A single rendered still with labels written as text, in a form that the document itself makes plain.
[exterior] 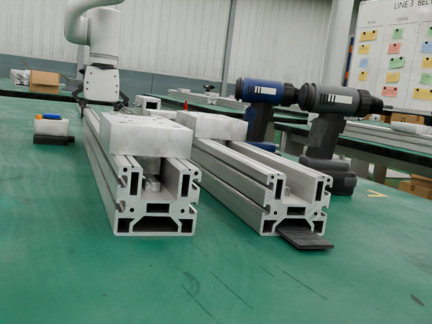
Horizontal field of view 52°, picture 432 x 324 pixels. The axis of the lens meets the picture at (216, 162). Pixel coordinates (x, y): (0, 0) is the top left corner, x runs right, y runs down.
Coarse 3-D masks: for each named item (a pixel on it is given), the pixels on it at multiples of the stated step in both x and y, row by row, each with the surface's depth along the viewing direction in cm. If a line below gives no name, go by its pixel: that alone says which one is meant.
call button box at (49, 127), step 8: (40, 120) 107; (48, 120) 108; (56, 120) 109; (64, 120) 111; (40, 128) 107; (48, 128) 108; (56, 128) 108; (64, 128) 109; (40, 136) 108; (48, 136) 108; (56, 136) 109; (64, 136) 110; (72, 136) 113; (48, 144) 109; (56, 144) 109; (64, 144) 110
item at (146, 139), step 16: (112, 128) 57; (128, 128) 57; (144, 128) 58; (160, 128) 59; (176, 128) 60; (112, 144) 57; (128, 144) 58; (144, 144) 58; (160, 144) 59; (176, 144) 60; (144, 160) 61; (160, 160) 61
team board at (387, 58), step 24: (384, 0) 403; (408, 0) 379; (360, 24) 430; (384, 24) 402; (408, 24) 378; (360, 48) 428; (384, 48) 401; (408, 48) 377; (360, 72) 427; (384, 72) 400; (408, 72) 376; (384, 96) 399; (408, 96) 375
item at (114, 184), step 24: (96, 120) 96; (96, 144) 80; (96, 168) 77; (120, 168) 51; (168, 168) 59; (192, 168) 54; (120, 192) 52; (144, 192) 56; (168, 192) 58; (192, 192) 55; (120, 216) 52; (144, 216) 60; (168, 216) 54; (192, 216) 55
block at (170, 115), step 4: (148, 112) 134; (152, 112) 132; (156, 112) 132; (160, 112) 132; (164, 112) 133; (168, 112) 133; (172, 112) 136; (176, 112) 138; (164, 116) 133; (168, 116) 133; (172, 116) 134; (172, 120) 137
